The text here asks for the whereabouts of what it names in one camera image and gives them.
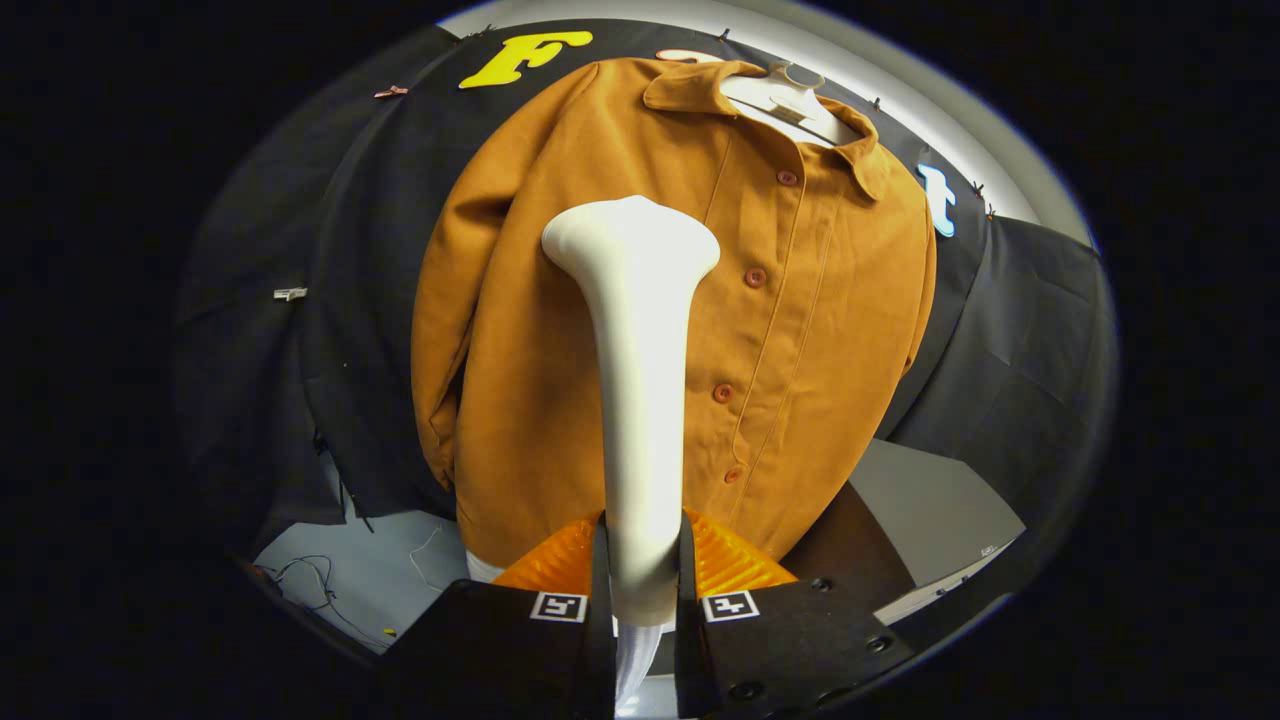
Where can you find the white garment steamer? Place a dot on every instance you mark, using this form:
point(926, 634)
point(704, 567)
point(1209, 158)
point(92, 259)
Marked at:
point(640, 400)

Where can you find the white clip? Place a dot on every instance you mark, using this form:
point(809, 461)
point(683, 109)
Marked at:
point(290, 293)

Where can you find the pink clip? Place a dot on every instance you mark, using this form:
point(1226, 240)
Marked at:
point(390, 91)

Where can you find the black backdrop cloth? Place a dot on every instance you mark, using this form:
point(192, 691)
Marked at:
point(350, 300)

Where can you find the white mannequin torso stand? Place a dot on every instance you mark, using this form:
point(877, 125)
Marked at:
point(790, 100)

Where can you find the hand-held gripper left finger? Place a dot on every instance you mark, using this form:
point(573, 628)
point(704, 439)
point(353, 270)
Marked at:
point(603, 660)

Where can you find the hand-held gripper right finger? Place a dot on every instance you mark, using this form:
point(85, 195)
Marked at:
point(688, 660)

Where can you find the orange button shirt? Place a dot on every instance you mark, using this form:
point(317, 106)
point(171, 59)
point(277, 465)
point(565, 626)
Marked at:
point(500, 350)

